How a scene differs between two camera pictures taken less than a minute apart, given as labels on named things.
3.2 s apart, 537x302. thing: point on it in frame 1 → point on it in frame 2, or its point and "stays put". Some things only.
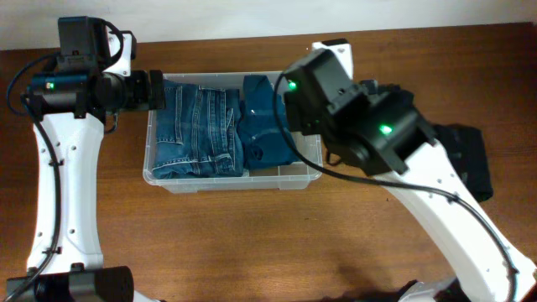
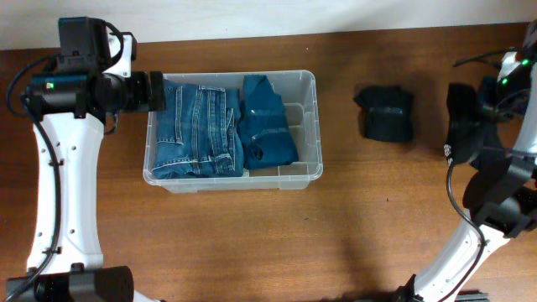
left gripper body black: x=137 y=91 stays put
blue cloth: x=264 y=143 stays put
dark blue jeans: x=198 y=134 stays put
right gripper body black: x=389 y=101 → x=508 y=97
